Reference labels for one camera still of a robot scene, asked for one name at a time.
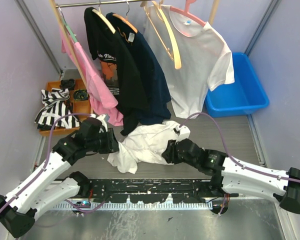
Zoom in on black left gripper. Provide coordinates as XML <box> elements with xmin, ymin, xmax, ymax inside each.
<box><xmin>87</xmin><ymin>127</ymin><xmax>123</xmax><ymax>154</ymax></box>

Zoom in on white t-shirt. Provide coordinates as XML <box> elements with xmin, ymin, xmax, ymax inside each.
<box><xmin>142</xmin><ymin>3</ymin><xmax>235</xmax><ymax>119</ymax></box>
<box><xmin>107</xmin><ymin>120</ymin><xmax>180</xmax><ymax>174</ymax></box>

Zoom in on cream wooden hanger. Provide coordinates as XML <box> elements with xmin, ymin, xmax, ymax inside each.
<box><xmin>140</xmin><ymin>0</ymin><xmax>182</xmax><ymax>70</ymax></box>

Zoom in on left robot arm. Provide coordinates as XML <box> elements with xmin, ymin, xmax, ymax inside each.
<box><xmin>0</xmin><ymin>114</ymin><xmax>119</xmax><ymax>238</ymax></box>

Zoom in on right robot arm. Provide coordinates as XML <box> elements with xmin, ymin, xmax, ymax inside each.
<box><xmin>162</xmin><ymin>139</ymin><xmax>300</xmax><ymax>215</ymax></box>

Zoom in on pink t-shirt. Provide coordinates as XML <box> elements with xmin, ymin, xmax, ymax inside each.
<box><xmin>60</xmin><ymin>32</ymin><xmax>124</xmax><ymax>127</ymax></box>

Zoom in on navy blue t-shirt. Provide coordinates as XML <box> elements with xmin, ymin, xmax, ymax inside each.
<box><xmin>106</xmin><ymin>12</ymin><xmax>171</xmax><ymax>125</ymax></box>

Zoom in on black printed t-shirt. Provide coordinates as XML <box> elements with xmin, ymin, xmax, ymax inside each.
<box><xmin>84</xmin><ymin>7</ymin><xmax>149</xmax><ymax>136</ymax></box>

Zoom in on white hanging t-shirt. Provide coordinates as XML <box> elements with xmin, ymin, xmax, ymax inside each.
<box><xmin>142</xmin><ymin>3</ymin><xmax>235</xmax><ymax>119</ymax></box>

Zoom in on green hanger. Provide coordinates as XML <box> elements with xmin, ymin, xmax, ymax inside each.
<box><xmin>60</xmin><ymin>16</ymin><xmax>78</xmax><ymax>43</ymax></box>

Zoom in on wooden hanger under navy shirt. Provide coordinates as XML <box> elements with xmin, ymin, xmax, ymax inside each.
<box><xmin>112</xmin><ymin>0</ymin><xmax>138</xmax><ymax>33</ymax></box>

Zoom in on wooden hanger under black shirt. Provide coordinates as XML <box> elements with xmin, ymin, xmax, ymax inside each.
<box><xmin>92</xmin><ymin>0</ymin><xmax>116</xmax><ymax>34</ymax></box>

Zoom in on pink plastic hanger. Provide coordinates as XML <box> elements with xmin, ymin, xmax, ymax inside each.
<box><xmin>169</xmin><ymin>0</ymin><xmax>206</xmax><ymax>27</ymax></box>

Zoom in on green black belt roll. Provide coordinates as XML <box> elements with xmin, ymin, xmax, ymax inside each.
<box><xmin>73</xmin><ymin>89</ymin><xmax>89</xmax><ymax>102</ymax></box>

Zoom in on orange wooden organizer tray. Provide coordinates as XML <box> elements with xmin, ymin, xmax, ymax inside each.
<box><xmin>39</xmin><ymin>78</ymin><xmax>92</xmax><ymax>137</ymax></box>

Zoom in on black white striped cloth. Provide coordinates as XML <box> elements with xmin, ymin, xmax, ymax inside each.
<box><xmin>34</xmin><ymin>88</ymin><xmax>73</xmax><ymax>131</ymax></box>

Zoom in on blue plastic bin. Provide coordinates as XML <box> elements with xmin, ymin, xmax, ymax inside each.
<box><xmin>205</xmin><ymin>52</ymin><xmax>269</xmax><ymax>118</ymax></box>

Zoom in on wooden clothes rack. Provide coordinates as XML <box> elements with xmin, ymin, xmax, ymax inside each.
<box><xmin>48</xmin><ymin>0</ymin><xmax>220</xmax><ymax>86</ymax></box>

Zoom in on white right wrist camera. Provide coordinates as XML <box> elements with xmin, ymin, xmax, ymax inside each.
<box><xmin>173</xmin><ymin>125</ymin><xmax>191</xmax><ymax>142</ymax></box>

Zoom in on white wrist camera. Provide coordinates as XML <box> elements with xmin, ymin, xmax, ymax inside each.
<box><xmin>173</xmin><ymin>125</ymin><xmax>191</xmax><ymax>142</ymax></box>
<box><xmin>89</xmin><ymin>113</ymin><xmax>110</xmax><ymax>133</ymax></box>

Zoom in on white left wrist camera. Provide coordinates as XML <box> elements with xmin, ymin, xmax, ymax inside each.
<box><xmin>89</xmin><ymin>113</ymin><xmax>110</xmax><ymax>133</ymax></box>

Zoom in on perforated metal cable tray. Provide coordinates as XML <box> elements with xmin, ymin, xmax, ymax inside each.
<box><xmin>52</xmin><ymin>199</ymin><xmax>214</xmax><ymax>211</ymax></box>

